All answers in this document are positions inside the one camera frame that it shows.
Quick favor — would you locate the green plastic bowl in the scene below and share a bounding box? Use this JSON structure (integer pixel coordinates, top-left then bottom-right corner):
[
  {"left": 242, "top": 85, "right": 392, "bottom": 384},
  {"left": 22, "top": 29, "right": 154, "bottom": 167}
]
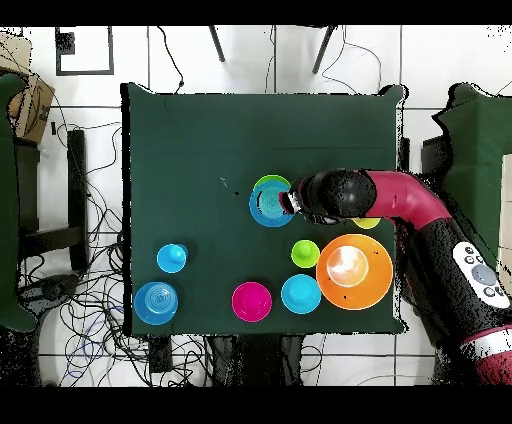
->
[{"left": 252, "top": 174, "right": 292, "bottom": 192}]

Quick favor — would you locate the blue plastic bowl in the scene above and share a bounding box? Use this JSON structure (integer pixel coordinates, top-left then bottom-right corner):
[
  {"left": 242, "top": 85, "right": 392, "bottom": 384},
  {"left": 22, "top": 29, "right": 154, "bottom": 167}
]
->
[
  {"left": 133, "top": 281, "right": 180, "bottom": 326},
  {"left": 248, "top": 179, "right": 297, "bottom": 228}
]

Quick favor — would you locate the light green plastic cup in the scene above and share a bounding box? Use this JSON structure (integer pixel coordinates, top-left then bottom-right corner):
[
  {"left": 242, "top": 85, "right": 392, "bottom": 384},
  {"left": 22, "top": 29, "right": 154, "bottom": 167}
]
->
[{"left": 290, "top": 238, "right": 321, "bottom": 270}]

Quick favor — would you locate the dark green tablecloth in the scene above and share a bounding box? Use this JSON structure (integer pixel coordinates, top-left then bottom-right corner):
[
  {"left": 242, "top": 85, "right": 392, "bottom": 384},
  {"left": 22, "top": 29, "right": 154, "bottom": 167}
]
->
[{"left": 120, "top": 82, "right": 409, "bottom": 337}]

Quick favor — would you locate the cyan plastic bowl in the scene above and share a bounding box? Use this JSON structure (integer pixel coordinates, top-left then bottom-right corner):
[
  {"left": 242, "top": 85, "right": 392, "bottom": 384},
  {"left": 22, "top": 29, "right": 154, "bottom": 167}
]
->
[{"left": 280, "top": 273, "right": 323, "bottom": 316}]

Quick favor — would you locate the pink plastic bowl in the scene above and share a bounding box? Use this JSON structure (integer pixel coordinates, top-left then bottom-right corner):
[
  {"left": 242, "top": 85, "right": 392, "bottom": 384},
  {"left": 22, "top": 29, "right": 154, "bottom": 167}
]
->
[{"left": 230, "top": 281, "right": 274, "bottom": 324}]

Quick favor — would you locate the large orange plastic bowl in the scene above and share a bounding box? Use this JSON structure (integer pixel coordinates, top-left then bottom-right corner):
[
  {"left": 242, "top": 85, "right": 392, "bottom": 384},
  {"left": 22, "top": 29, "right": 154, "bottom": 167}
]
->
[{"left": 315, "top": 233, "right": 394, "bottom": 312}]

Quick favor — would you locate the blue plastic cup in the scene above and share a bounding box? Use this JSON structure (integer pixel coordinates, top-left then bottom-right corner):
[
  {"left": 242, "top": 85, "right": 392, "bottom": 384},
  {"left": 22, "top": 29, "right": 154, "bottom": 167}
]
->
[{"left": 156, "top": 242, "right": 189, "bottom": 275}]

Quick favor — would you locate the black equipment cabinet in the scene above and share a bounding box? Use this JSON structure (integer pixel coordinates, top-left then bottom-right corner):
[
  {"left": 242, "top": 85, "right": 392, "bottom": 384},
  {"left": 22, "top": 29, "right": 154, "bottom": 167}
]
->
[{"left": 420, "top": 135, "right": 451, "bottom": 177}]

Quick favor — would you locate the black tripod leg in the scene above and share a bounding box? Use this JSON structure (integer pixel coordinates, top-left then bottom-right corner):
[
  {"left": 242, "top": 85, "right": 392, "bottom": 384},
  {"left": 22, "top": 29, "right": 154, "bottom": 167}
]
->
[
  {"left": 311, "top": 25, "right": 338, "bottom": 76},
  {"left": 207, "top": 25, "right": 226, "bottom": 64}
]

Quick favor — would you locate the black power adapter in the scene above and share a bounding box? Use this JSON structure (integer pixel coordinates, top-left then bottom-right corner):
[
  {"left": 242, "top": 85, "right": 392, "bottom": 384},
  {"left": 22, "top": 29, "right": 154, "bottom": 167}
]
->
[{"left": 148, "top": 336, "right": 174, "bottom": 374}]

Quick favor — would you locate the green cloth side table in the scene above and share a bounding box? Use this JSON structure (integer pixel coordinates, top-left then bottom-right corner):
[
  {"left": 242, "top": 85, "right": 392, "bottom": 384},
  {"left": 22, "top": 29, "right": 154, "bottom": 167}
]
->
[
  {"left": 0, "top": 73, "right": 37, "bottom": 333},
  {"left": 431, "top": 82, "right": 512, "bottom": 265}
]

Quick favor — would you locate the white box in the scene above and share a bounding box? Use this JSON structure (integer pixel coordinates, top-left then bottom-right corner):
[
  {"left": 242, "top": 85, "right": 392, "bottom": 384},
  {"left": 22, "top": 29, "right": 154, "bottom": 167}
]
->
[{"left": 496, "top": 153, "right": 512, "bottom": 289}]

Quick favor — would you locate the black knobbed floor stand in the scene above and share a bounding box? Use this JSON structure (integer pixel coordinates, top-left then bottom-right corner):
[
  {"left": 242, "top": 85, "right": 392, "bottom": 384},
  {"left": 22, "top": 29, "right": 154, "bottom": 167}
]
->
[{"left": 41, "top": 275, "right": 79, "bottom": 303}]

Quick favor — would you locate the brown cardboard box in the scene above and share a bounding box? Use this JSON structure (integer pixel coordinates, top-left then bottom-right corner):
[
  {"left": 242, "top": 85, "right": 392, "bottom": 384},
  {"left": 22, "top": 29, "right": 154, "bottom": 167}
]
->
[{"left": 7, "top": 73, "right": 56, "bottom": 145}]

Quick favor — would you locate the pale cardboard box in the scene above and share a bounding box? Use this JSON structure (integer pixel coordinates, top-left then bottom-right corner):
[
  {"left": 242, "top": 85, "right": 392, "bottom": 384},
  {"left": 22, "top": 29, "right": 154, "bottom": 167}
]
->
[{"left": 0, "top": 31, "right": 33, "bottom": 77}]

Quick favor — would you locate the black floor cable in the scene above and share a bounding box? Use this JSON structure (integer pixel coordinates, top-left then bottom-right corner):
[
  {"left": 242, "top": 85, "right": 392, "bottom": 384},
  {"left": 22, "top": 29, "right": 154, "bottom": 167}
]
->
[{"left": 156, "top": 25, "right": 185, "bottom": 94}]

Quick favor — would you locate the black bench frame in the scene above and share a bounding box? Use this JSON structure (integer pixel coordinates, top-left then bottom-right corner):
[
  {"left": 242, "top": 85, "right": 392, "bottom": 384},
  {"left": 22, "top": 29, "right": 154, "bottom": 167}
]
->
[{"left": 15, "top": 129, "right": 89, "bottom": 273}]

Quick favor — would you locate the black floor frame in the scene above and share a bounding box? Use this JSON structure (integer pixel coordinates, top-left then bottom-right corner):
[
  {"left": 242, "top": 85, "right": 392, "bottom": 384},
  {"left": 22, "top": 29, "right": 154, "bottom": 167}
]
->
[{"left": 54, "top": 25, "right": 115, "bottom": 76}]

